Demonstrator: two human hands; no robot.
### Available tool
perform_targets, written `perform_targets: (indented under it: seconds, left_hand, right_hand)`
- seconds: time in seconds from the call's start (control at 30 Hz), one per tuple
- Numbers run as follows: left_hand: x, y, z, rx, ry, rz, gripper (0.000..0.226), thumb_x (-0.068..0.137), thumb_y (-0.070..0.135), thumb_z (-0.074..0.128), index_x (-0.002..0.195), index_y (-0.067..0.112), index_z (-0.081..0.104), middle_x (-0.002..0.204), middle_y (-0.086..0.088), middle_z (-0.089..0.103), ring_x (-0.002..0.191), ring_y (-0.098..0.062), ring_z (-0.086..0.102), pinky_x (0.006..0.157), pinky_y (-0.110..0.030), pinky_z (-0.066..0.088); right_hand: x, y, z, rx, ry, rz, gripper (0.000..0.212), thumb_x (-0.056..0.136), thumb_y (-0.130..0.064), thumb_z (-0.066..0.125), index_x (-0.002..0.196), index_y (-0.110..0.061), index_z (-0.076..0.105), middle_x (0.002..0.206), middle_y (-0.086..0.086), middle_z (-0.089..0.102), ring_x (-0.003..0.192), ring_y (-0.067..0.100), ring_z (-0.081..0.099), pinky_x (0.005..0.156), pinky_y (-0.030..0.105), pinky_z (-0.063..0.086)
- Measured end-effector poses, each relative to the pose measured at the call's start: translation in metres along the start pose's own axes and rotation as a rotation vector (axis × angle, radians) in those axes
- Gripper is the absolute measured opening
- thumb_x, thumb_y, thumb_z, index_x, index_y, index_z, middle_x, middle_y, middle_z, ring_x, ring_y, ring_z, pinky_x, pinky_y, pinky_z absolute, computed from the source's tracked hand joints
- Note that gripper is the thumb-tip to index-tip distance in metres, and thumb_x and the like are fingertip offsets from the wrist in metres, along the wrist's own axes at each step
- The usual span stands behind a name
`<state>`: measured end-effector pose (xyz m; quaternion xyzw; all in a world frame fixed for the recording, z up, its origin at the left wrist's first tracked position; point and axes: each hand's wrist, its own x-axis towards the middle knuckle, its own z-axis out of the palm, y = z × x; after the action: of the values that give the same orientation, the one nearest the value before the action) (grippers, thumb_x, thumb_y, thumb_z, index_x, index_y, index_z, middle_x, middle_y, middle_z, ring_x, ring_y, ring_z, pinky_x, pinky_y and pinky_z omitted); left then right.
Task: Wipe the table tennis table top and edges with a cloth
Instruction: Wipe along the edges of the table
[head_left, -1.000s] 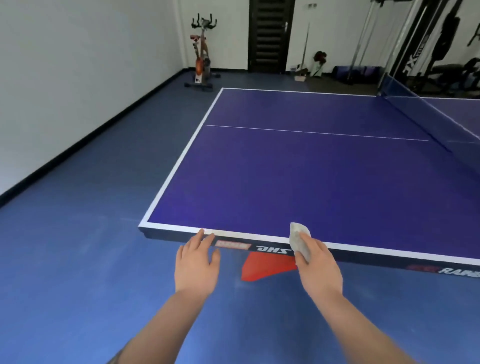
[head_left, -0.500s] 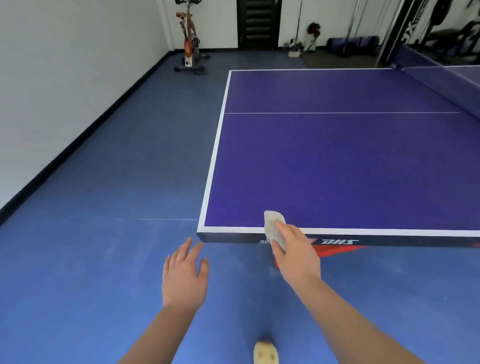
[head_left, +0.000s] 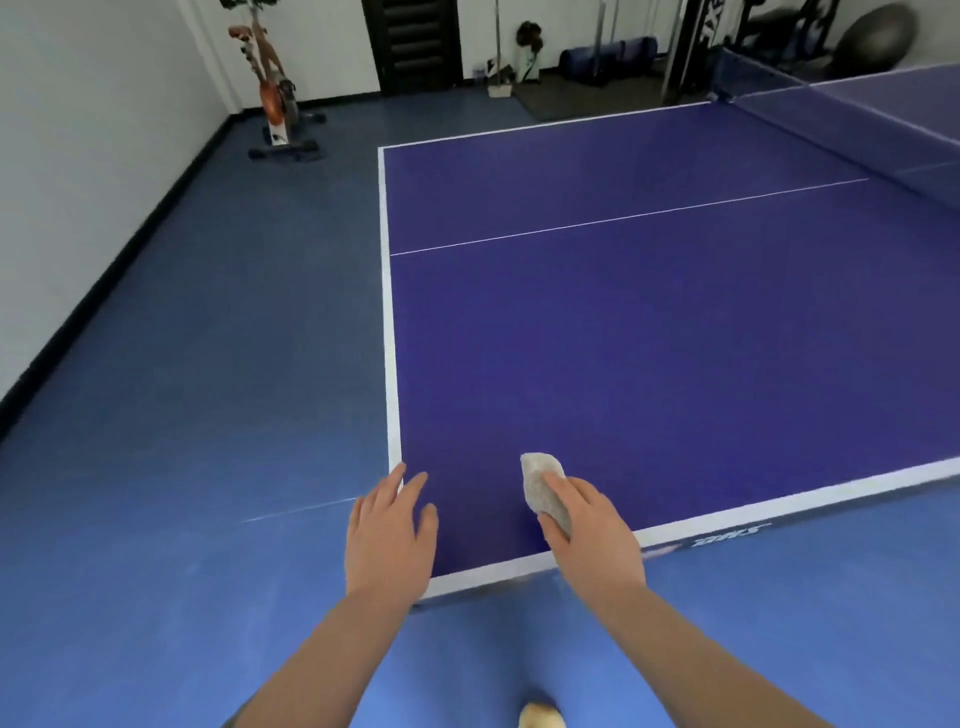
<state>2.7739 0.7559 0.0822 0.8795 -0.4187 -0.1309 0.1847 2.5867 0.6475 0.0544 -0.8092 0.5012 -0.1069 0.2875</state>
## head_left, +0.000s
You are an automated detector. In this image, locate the black panelled door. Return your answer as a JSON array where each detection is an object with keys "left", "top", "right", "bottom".
[{"left": 361, "top": 0, "right": 464, "bottom": 97}]

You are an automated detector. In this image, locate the grey exercise ball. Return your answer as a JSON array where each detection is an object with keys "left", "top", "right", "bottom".
[{"left": 832, "top": 2, "right": 920, "bottom": 76}]

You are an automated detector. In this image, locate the dark blue table tennis net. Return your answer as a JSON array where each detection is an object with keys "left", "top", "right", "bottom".
[{"left": 708, "top": 44, "right": 960, "bottom": 211}]

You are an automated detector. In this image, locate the person's left hand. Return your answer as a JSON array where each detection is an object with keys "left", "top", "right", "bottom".
[{"left": 344, "top": 462, "right": 440, "bottom": 610}]

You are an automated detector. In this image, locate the black rubber floor mat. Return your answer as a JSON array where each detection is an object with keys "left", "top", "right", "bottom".
[{"left": 512, "top": 65, "right": 714, "bottom": 123}]

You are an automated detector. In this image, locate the person's left forearm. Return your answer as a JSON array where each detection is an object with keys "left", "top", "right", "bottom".
[{"left": 224, "top": 592, "right": 436, "bottom": 728}]

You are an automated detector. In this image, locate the blue table tennis table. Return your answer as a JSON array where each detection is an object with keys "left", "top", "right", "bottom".
[{"left": 377, "top": 63, "right": 960, "bottom": 601}]

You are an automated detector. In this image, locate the black gym machine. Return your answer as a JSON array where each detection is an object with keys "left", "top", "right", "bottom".
[{"left": 659, "top": 0, "right": 841, "bottom": 106}]

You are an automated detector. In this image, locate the orange and grey machine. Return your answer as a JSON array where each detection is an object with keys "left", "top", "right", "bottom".
[{"left": 227, "top": 7, "right": 329, "bottom": 163}]

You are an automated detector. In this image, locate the person's right hand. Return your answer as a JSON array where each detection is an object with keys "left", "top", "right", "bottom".
[{"left": 537, "top": 470, "right": 649, "bottom": 610}]

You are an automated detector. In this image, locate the person's right forearm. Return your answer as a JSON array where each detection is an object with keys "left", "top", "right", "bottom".
[{"left": 596, "top": 584, "right": 830, "bottom": 728}]

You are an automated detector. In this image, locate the grey cleaning cloth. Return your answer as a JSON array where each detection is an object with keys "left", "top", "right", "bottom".
[{"left": 519, "top": 452, "right": 574, "bottom": 541}]

